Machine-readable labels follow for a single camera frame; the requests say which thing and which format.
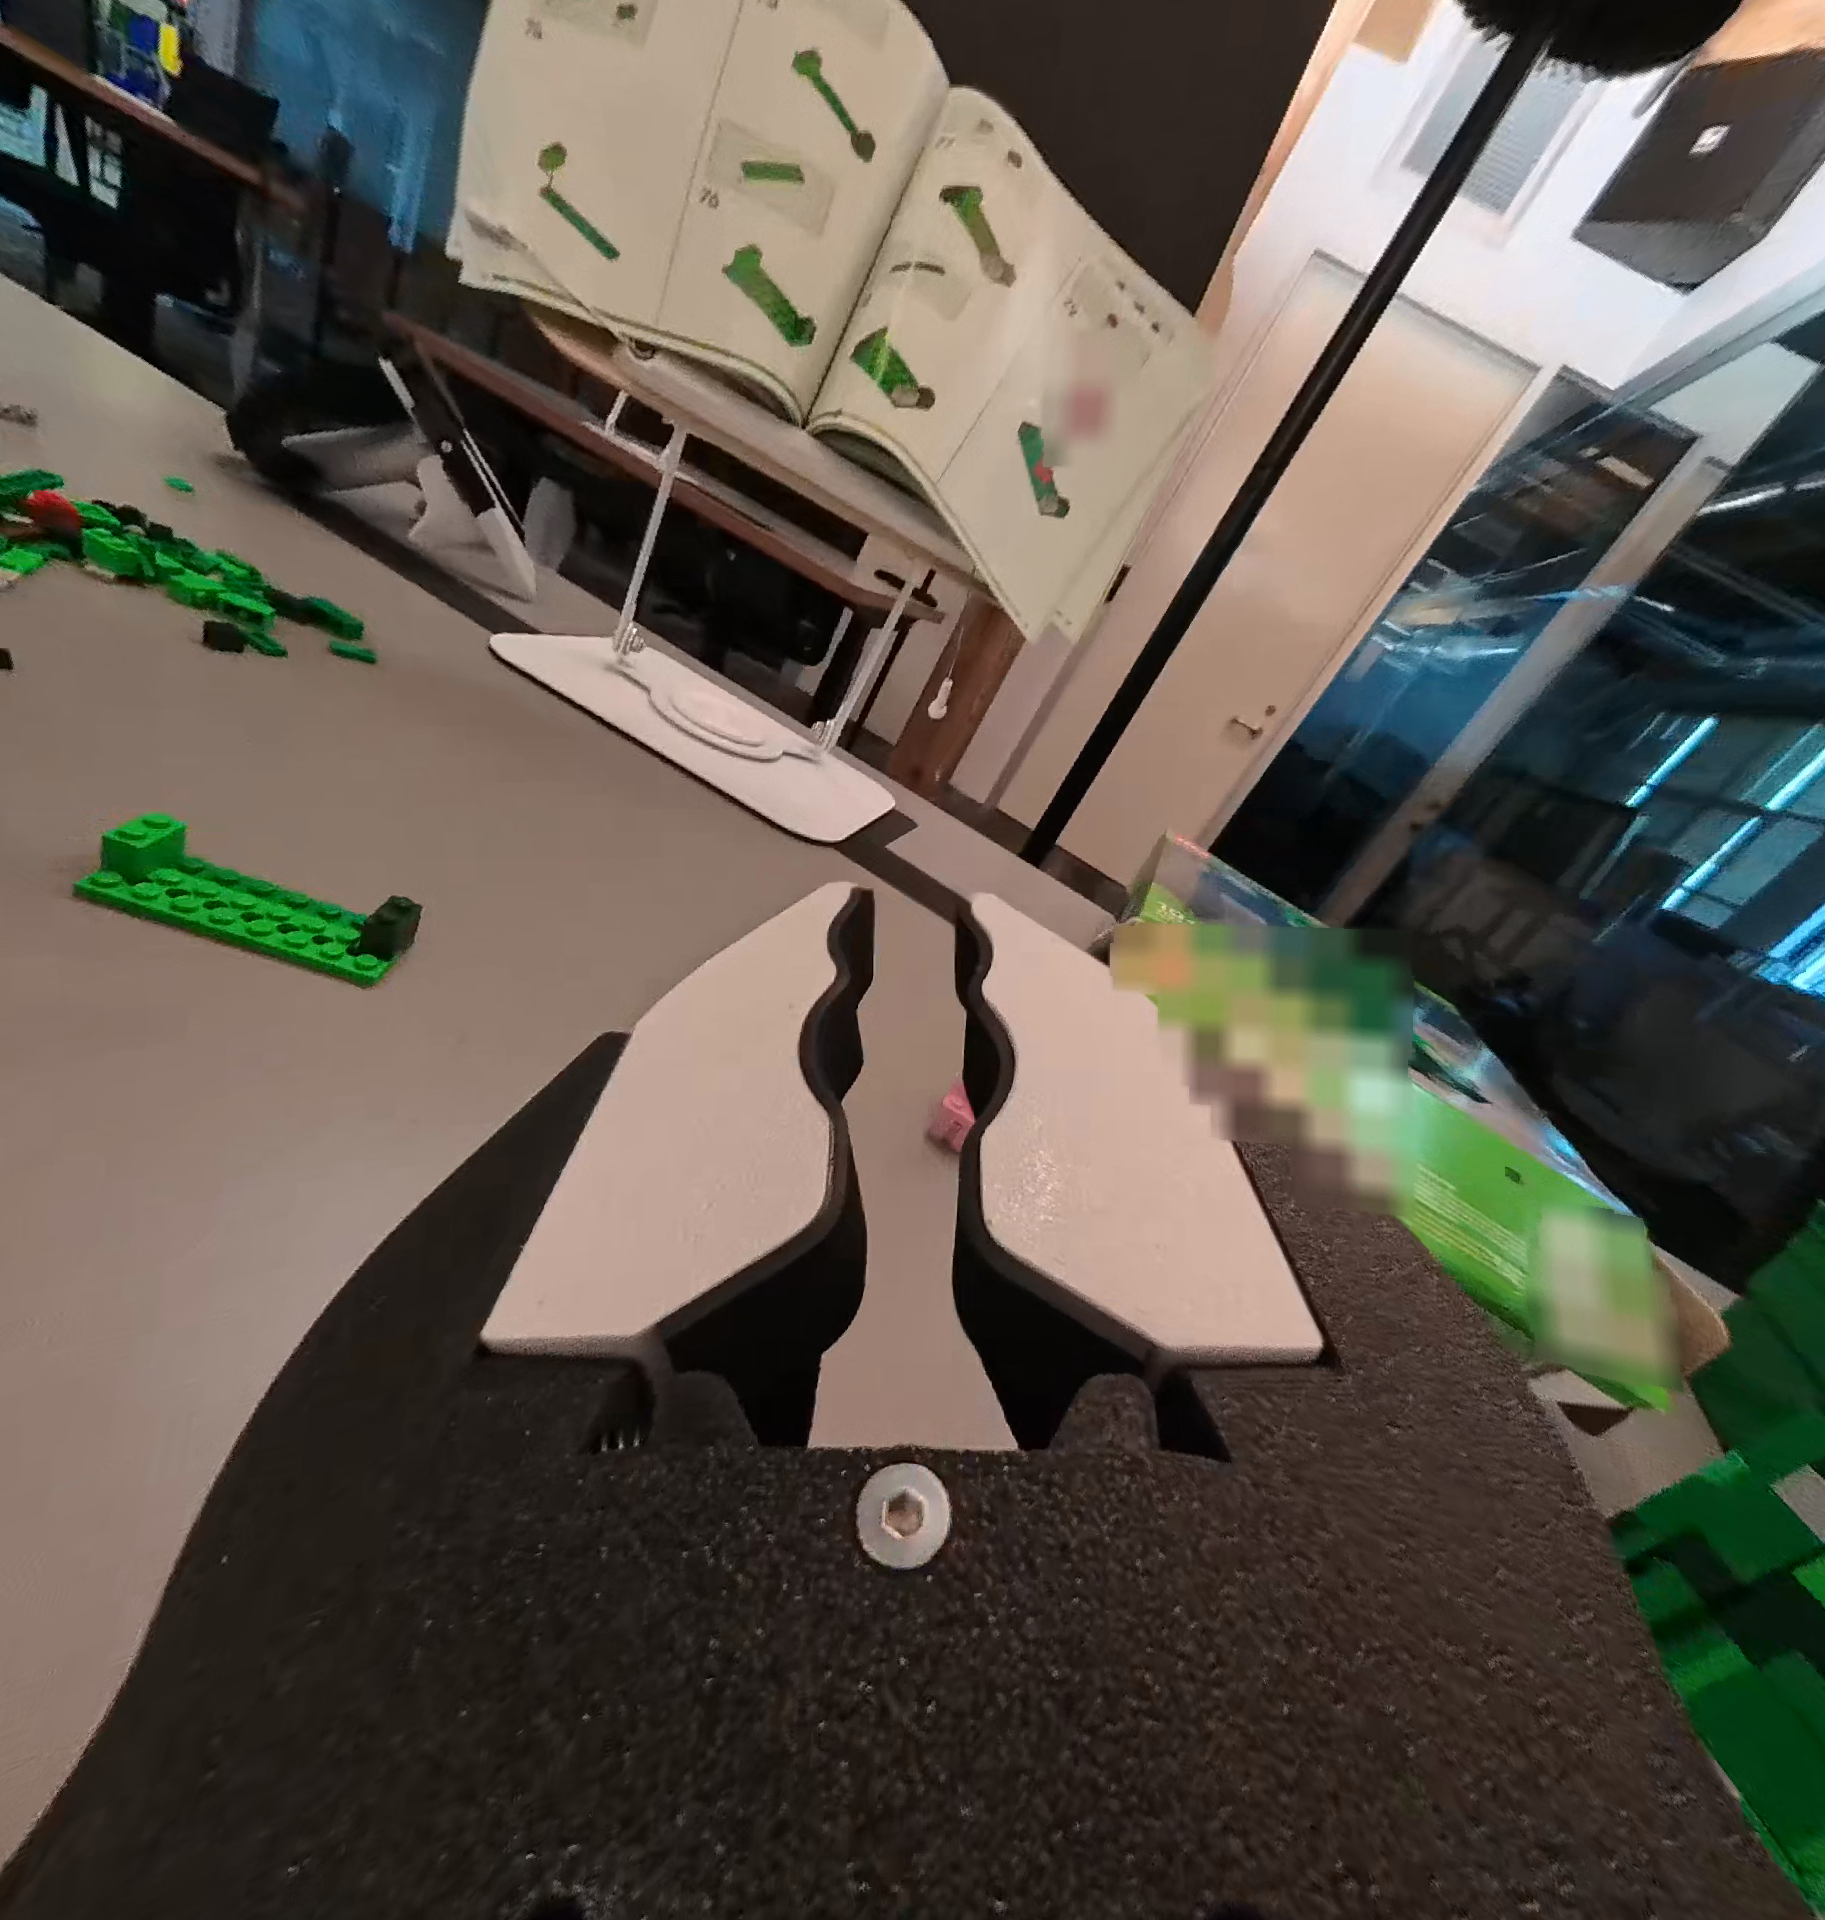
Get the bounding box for white and black device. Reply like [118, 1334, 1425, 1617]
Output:
[225, 356, 541, 601]

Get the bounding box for pile of lego pieces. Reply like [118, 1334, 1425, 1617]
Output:
[0, 440, 378, 670]

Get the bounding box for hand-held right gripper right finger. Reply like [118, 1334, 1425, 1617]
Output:
[951, 894, 1328, 1454]

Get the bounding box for white book stand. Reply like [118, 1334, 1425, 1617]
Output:
[487, 315, 1006, 847]

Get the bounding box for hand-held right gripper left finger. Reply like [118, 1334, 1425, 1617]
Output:
[479, 882, 874, 1448]

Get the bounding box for lego instruction booklet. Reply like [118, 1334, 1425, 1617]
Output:
[446, 0, 1223, 642]

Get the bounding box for green lego plate assembly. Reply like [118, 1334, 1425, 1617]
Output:
[72, 809, 405, 989]

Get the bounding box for green lego creeper figure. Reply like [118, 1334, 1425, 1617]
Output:
[1606, 1197, 1825, 1920]

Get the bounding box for small black box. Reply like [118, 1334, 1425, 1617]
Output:
[1569, 43, 1825, 294]

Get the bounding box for black board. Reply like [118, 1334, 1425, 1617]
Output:
[883, 0, 1337, 320]

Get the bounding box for wooden top desk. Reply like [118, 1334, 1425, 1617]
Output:
[0, 14, 311, 214]

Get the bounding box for green lego box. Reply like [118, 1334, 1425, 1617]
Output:
[1114, 831, 1726, 1415]

